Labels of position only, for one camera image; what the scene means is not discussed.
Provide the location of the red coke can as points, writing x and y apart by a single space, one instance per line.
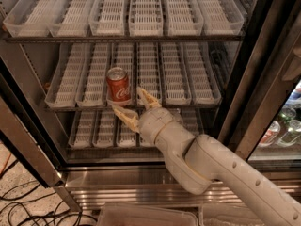
118 84

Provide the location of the top shelf white tray six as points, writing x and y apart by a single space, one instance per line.
221 17

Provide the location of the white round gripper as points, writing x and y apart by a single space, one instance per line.
154 123

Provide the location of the top shelf white tray two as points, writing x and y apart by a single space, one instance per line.
69 18

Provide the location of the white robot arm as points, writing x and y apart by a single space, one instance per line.
196 161

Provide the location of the red can behind glass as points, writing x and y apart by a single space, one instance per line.
270 135

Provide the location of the top shelf white tray five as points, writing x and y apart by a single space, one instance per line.
183 18

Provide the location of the middle shelf white tray four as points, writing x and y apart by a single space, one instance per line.
148 76

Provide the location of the stainless steel fridge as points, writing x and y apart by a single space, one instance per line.
255 71

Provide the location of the top shelf white tray one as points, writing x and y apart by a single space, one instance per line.
29 18

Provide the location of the shelf white tray one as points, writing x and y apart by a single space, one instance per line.
29 18
63 88
82 128

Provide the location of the middle shelf white tray three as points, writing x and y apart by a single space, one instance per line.
122 56

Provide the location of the top shelf white tray four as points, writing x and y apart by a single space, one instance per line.
146 18

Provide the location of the clear plastic bin left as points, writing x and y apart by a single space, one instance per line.
125 214

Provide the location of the bottom shelf white tray one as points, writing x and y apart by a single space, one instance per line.
82 128

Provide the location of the middle shelf white tray six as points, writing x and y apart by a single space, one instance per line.
202 82

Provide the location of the bottom shelf white tray six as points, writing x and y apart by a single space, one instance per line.
192 121

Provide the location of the middle shelf white tray five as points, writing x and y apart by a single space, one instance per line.
175 77

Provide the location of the open fridge door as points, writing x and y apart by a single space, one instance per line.
26 137

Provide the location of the clear plastic bin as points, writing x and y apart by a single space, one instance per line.
125 214
218 214

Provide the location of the middle shelf white tray one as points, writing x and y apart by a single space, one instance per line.
63 88

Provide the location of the bottom shelf white tray three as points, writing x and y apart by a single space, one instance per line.
126 138

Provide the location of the bottom shelf white tray two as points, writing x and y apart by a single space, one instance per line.
103 135

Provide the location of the top shelf white tray three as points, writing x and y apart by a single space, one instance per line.
107 17

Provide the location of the shelf white tray three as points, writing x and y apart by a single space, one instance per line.
122 56
107 17
126 138

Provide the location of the middle shelf white tray two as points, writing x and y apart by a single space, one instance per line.
91 90

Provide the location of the shelf white tray six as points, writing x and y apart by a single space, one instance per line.
202 82
192 121
221 17

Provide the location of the shelf white tray two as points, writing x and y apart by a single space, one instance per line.
91 90
69 18
103 135

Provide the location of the clear plastic bin right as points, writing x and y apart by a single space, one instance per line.
218 214

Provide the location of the clear plastic water bottle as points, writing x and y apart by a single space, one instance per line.
176 113

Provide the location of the shelf white tray five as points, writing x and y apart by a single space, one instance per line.
175 77
183 18

